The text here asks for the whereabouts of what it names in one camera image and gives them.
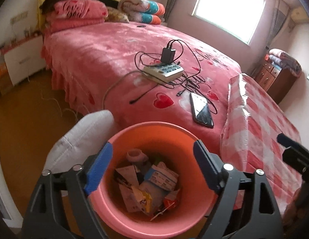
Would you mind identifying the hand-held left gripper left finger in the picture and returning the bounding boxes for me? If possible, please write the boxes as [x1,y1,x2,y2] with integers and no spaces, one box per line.
[21,141,114,239]

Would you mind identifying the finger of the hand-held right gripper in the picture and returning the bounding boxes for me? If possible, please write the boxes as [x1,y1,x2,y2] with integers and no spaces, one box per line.
[276,132,309,159]

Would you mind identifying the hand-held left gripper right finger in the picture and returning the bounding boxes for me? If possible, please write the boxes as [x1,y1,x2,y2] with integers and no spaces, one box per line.
[193,139,282,239]

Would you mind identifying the white plastic bottle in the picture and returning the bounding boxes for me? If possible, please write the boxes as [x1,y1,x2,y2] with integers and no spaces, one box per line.
[126,149,151,170]

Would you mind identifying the white paper carton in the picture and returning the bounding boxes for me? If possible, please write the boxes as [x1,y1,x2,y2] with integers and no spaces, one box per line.
[119,184,143,214]

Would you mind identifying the red snack wrapper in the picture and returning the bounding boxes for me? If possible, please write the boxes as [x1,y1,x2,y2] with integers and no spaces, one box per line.
[164,189,181,209]

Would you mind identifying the yellow snack bag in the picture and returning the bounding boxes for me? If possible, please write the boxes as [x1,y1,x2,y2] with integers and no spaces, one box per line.
[132,187,155,216]

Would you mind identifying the pink plastic bucket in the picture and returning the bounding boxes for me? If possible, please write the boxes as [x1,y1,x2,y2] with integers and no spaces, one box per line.
[88,121,218,234]

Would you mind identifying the person's right forearm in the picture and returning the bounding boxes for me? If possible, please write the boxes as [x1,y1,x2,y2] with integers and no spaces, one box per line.
[284,187,309,227]

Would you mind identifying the white cushion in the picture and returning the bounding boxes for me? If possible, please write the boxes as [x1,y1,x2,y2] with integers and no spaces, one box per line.
[43,110,116,175]

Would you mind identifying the black smartphone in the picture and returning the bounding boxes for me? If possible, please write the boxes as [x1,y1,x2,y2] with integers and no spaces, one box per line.
[190,92,215,129]

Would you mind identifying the brown wooden cabinet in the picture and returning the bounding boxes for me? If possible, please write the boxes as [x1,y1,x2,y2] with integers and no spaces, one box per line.
[254,60,298,105]

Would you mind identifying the folded blankets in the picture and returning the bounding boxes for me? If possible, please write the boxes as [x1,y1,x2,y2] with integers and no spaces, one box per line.
[268,48,302,76]

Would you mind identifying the white power strip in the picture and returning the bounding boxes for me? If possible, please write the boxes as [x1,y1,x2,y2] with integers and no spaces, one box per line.
[143,63,185,82]

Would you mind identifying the pink bed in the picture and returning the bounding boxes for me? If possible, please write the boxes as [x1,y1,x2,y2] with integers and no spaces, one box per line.
[41,20,241,140]

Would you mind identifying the black charger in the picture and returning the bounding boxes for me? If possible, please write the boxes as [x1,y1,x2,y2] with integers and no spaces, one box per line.
[161,47,176,64]

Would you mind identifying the grey patterned curtain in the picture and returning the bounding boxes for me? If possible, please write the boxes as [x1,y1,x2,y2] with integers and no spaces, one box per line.
[167,0,185,24]
[249,0,291,77]

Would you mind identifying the white nightstand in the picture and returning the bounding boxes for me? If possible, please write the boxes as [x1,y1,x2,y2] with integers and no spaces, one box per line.
[3,33,46,85]

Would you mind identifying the bright window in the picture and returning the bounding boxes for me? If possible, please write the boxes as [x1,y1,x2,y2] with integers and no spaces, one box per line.
[192,0,267,46]

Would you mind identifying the plain pink pillow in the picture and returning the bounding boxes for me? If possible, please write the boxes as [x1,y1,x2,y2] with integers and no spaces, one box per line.
[48,17,107,33]

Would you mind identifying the floral brown pillow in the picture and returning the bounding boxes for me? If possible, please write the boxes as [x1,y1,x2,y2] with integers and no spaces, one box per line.
[105,6,130,23]

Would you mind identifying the rolled patterned quilt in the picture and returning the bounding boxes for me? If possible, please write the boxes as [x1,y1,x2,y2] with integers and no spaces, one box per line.
[129,11,162,25]
[118,0,166,15]

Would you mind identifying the grey power cord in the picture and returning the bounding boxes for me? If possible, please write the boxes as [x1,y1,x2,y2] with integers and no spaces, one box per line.
[102,71,145,110]

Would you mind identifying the black plug cable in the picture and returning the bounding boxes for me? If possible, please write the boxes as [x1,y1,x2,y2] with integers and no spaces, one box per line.
[129,83,157,104]

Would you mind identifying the black charging cables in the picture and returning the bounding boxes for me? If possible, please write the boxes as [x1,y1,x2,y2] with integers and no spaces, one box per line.
[134,40,220,115]

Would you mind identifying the wall air conditioner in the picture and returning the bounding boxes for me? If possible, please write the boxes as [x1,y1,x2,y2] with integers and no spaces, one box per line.
[290,7,309,23]

